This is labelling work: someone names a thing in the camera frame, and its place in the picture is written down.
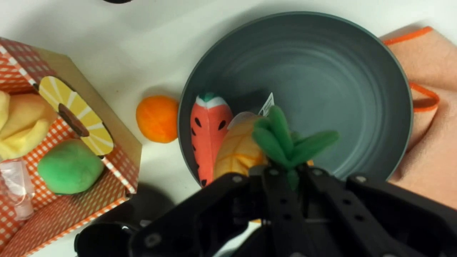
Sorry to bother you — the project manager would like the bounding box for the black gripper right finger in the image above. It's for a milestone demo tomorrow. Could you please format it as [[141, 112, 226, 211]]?
[[305, 167, 457, 257]]

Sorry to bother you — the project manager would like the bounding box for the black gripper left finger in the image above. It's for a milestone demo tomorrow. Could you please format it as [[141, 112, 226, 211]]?
[[76, 165, 306, 257]]

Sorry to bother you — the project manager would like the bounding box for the pineapple plush toy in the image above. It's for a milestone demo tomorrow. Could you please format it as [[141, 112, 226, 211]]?
[[213, 104, 341, 191]]

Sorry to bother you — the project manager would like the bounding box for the watermelon slice plush toy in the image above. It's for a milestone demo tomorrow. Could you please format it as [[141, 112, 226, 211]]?
[[191, 91, 235, 187]]

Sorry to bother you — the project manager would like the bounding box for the round orange plush toy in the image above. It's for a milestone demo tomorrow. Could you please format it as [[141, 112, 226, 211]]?
[[136, 94, 181, 144]]

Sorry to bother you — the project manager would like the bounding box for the green round plush toy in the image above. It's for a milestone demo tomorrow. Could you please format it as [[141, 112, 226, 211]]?
[[36, 139, 105, 195]]

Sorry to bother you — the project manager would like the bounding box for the dark grey plate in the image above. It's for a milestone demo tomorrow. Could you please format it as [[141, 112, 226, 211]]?
[[178, 11, 415, 191]]

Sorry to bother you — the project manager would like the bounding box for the yellow and white plush toy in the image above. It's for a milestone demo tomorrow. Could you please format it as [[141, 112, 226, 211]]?
[[0, 89, 61, 161]]

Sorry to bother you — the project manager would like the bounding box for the peach orange cloth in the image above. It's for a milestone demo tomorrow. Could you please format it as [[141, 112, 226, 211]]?
[[381, 25, 457, 211]]

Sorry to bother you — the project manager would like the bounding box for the red checkered cardboard box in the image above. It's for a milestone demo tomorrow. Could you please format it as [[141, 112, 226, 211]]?
[[0, 37, 143, 257]]

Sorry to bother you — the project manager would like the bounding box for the clear plastic tag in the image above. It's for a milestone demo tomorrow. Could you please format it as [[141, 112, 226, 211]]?
[[0, 158, 36, 221]]

